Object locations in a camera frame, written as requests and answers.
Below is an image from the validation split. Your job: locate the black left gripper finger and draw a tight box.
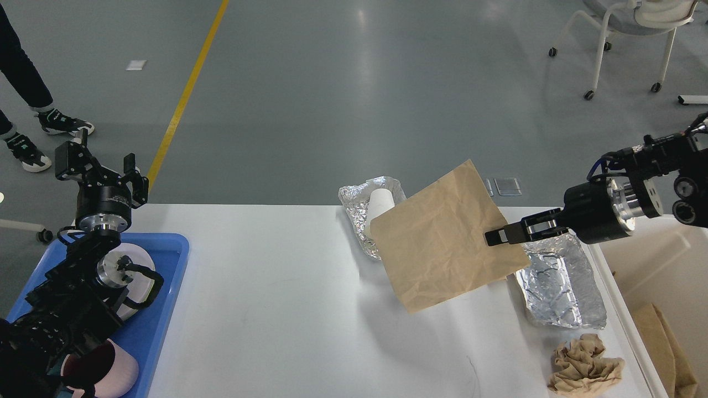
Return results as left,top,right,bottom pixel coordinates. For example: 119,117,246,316
114,153,149,208
55,131,109,188

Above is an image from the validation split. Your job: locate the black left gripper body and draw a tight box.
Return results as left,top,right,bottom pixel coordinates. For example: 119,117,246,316
75,185,132,232

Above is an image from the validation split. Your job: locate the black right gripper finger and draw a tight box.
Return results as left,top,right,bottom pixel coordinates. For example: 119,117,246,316
485,209,569,247

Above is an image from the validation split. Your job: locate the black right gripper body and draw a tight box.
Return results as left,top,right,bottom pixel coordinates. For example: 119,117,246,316
563,178,663,244

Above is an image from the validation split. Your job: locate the pink plate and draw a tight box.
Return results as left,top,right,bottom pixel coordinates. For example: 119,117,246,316
112,243,156,322

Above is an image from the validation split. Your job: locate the brown paper bag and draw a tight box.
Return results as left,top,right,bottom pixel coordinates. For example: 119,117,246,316
631,304,699,397
370,160,529,314

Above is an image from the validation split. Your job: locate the aluminium foil tray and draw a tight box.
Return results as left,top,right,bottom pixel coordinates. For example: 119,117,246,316
338,176,407,260

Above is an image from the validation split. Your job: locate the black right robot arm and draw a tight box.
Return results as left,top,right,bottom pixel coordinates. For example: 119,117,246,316
485,113,707,247

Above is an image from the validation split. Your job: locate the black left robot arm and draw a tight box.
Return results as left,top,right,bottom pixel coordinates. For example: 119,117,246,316
2,133,164,397

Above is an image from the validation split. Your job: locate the grey floor socket plate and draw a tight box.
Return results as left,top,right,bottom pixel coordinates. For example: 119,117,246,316
493,178,523,196
483,178,494,197

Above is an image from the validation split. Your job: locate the crumpled foil piece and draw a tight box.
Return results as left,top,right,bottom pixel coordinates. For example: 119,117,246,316
515,234,607,329

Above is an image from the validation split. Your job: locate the blue plastic tray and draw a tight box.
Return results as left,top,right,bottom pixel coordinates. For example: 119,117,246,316
4,232,191,398

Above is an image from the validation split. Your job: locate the white plastic bin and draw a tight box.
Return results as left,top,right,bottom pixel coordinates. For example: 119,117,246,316
587,215,707,397

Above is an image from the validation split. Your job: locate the person with black green sneakers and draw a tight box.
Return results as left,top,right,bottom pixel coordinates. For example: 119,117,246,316
1,8,95,173

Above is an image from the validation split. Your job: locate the white furniture foot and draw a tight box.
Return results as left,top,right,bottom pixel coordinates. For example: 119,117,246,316
677,94,708,106

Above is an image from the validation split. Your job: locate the crumpled brown paper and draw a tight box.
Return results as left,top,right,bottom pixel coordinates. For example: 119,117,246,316
547,333,625,397

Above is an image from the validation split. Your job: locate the white paper cup lying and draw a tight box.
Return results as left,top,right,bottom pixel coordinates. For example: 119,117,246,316
363,188,395,239

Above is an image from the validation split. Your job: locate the pink ribbed mug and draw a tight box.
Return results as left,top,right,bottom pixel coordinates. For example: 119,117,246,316
60,339,139,397

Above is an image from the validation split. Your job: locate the brown paper bag in bin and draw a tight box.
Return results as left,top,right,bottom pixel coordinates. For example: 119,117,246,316
631,304,699,397

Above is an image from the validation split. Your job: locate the white office chair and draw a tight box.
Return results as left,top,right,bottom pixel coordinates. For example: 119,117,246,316
548,1,698,101

